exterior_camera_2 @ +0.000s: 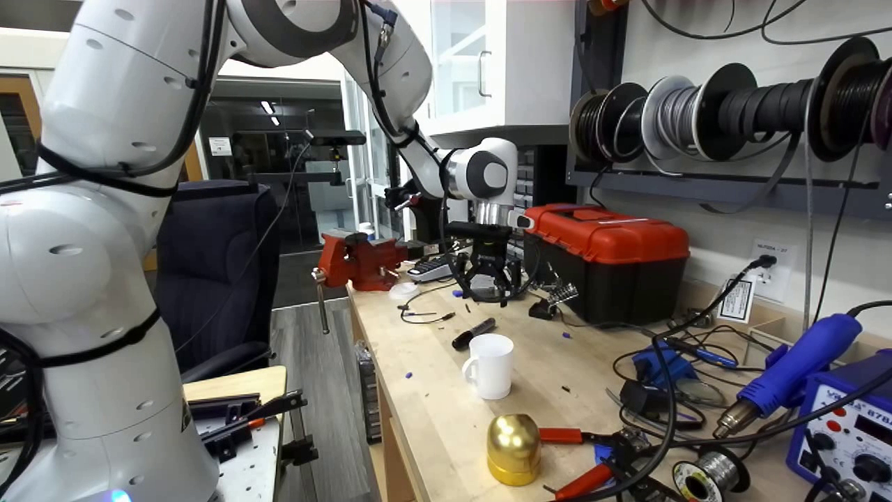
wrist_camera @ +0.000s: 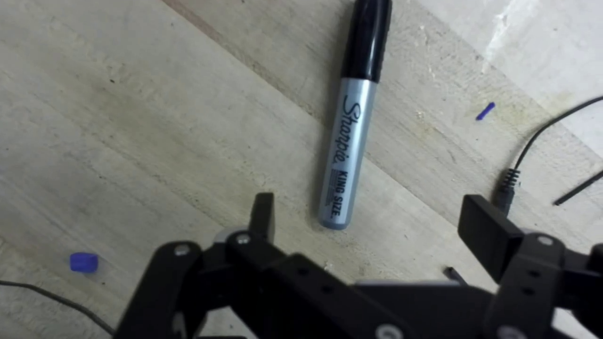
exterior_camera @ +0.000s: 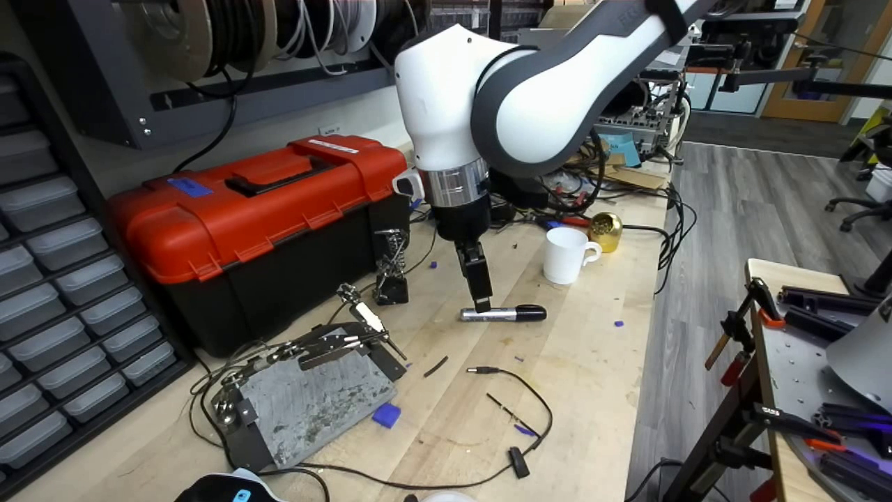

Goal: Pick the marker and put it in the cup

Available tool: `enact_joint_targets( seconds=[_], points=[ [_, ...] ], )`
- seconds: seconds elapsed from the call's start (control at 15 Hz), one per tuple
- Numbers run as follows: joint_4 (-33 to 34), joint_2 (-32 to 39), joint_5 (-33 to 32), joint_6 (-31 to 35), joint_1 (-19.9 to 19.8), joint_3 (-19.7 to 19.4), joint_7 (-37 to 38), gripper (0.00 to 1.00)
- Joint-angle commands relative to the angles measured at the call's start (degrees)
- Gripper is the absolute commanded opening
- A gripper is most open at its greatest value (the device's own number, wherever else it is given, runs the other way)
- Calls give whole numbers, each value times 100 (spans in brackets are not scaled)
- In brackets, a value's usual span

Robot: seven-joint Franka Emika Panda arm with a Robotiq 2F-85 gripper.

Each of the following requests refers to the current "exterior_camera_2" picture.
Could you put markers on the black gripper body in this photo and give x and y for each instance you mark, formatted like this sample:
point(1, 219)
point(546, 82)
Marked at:
point(481, 242)

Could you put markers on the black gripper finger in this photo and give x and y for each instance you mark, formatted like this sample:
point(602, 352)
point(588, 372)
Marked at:
point(461, 280)
point(513, 280)

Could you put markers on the black silver Sharpie marker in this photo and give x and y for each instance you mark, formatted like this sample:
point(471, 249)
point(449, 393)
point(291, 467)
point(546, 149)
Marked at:
point(474, 331)

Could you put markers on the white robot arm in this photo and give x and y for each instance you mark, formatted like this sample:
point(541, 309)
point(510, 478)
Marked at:
point(113, 93)

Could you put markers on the white cup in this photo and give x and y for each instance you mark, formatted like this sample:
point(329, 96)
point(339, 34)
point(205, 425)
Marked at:
point(490, 366)

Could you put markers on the red and black toolbox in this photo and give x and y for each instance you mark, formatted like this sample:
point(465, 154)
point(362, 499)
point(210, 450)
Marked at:
point(602, 251)

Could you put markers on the red bench vise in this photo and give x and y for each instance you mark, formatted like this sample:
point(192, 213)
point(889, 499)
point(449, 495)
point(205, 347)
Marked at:
point(358, 262)

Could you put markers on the gold metal dome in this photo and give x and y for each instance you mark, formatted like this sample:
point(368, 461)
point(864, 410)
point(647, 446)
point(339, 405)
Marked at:
point(513, 450)

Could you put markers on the blue plastic connector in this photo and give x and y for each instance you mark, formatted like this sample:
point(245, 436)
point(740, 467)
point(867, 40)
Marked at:
point(663, 362)

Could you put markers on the black power adapter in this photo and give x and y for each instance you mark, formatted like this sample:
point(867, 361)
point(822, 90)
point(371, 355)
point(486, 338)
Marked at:
point(641, 398)

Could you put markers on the black spool rack shelf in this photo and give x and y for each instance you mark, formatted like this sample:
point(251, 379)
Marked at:
point(725, 181)

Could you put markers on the small wooden side table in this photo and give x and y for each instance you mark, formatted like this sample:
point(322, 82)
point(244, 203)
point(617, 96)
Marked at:
point(241, 382)

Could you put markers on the black office chair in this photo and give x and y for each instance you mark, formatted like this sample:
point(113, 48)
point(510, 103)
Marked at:
point(217, 269)

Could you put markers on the black tools on side table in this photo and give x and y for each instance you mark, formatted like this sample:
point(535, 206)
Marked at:
point(245, 415)

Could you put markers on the blue soldering station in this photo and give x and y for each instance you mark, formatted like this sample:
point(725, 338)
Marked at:
point(851, 436)

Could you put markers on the white wall cabinet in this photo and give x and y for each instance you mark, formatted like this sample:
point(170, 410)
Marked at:
point(518, 64)

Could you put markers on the white wall outlet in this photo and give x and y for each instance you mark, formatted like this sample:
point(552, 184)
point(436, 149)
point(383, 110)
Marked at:
point(769, 269)

